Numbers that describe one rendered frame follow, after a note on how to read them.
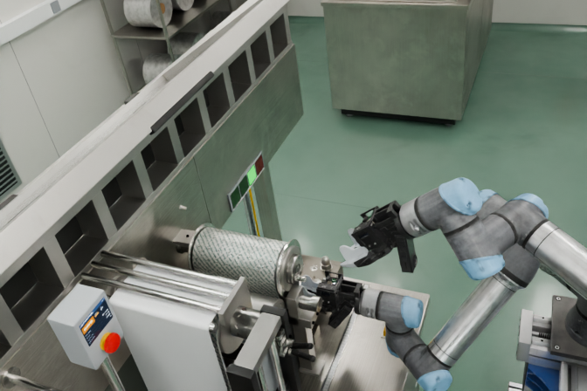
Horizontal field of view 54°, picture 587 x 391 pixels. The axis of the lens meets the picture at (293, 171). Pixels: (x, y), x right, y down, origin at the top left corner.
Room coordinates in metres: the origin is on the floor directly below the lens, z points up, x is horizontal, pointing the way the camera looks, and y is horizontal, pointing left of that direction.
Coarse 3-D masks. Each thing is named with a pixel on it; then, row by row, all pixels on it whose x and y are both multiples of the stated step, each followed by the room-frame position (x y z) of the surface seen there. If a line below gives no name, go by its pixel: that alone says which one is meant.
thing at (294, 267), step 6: (294, 258) 1.05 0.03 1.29; (300, 258) 1.07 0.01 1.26; (288, 264) 1.04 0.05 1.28; (294, 264) 1.04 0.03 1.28; (300, 264) 1.07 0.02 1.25; (288, 270) 1.03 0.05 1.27; (294, 270) 1.04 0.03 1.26; (300, 270) 1.06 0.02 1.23; (288, 276) 1.02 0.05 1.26; (294, 276) 1.03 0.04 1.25; (288, 282) 1.02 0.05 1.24; (294, 282) 1.03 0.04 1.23
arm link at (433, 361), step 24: (528, 264) 0.92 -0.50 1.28; (480, 288) 0.93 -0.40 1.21; (504, 288) 0.91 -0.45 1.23; (456, 312) 0.92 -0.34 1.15; (480, 312) 0.89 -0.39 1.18; (456, 336) 0.88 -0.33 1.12; (408, 360) 0.90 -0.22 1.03; (432, 360) 0.86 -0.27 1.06; (456, 360) 0.86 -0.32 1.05; (432, 384) 0.81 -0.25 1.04
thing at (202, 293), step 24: (96, 264) 0.95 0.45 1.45; (144, 264) 0.93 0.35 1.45; (168, 264) 0.92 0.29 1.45; (120, 288) 0.87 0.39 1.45; (144, 288) 0.86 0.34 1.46; (168, 288) 0.86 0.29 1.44; (192, 288) 0.84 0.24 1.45; (216, 288) 0.84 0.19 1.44; (240, 288) 0.82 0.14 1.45; (216, 312) 0.77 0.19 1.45
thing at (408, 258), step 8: (400, 240) 0.89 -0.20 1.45; (408, 240) 0.89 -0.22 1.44; (400, 248) 0.89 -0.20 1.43; (408, 248) 0.88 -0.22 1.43; (400, 256) 0.89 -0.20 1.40; (408, 256) 0.88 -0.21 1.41; (416, 256) 0.91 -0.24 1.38; (400, 264) 0.90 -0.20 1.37; (408, 264) 0.88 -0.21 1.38; (416, 264) 0.90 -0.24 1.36
